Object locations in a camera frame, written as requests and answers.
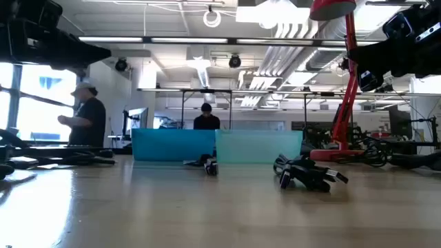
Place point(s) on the blue plastic bin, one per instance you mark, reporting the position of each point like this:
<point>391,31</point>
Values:
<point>172,144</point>

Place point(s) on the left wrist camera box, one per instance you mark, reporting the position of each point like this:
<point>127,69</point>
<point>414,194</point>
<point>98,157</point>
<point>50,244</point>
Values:
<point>50,13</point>

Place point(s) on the black aluminium table frame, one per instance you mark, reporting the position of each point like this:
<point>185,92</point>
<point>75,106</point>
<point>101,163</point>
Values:
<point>69,151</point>

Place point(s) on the black equipment stand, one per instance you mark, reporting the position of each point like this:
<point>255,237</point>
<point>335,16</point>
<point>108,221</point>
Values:
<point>435,134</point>

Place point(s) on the teal plastic bin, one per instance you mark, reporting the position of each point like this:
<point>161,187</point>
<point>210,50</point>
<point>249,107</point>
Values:
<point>258,146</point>

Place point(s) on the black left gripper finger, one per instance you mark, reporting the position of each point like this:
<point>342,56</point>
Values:
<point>89,53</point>

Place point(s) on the silver ceiling ducts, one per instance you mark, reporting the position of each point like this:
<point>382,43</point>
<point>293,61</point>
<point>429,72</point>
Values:
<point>272,62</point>

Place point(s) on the standing person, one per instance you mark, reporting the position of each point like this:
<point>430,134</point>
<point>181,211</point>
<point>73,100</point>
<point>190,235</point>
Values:
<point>87,120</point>

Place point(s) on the ceiling light strip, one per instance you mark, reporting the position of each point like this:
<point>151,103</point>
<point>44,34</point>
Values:
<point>189,40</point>

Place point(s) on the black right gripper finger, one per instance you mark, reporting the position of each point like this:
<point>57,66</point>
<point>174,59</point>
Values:
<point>373,58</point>
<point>369,82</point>

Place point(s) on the red desk lamp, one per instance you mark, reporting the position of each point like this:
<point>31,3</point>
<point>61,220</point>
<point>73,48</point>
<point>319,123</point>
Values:
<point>344,117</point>

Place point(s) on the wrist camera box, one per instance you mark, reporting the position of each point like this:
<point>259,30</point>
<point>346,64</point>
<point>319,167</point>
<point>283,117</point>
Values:
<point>397,25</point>
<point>50,13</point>

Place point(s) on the seated person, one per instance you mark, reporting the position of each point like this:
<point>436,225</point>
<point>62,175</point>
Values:
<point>206,122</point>

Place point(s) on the dark computer monitor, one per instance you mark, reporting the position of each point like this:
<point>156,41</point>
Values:
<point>399,122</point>

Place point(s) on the black ceiling spotlight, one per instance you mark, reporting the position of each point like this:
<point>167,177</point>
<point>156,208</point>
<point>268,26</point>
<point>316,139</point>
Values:
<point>234,61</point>
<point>121,64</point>

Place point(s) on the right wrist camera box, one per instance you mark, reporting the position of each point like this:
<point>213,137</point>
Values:
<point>397,25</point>

